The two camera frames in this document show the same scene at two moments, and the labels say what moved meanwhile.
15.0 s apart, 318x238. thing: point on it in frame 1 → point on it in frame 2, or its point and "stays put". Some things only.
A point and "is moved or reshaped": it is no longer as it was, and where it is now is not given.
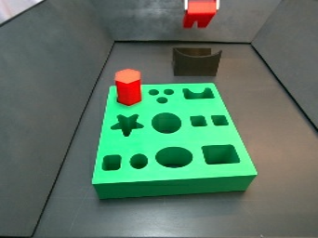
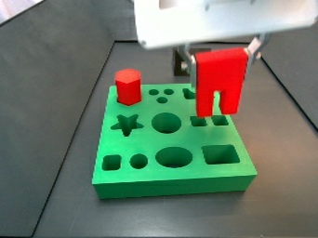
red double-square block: x=200 y=13 is moved or reshaped
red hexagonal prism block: x=129 y=85 stays put
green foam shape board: x=169 y=145 stays put
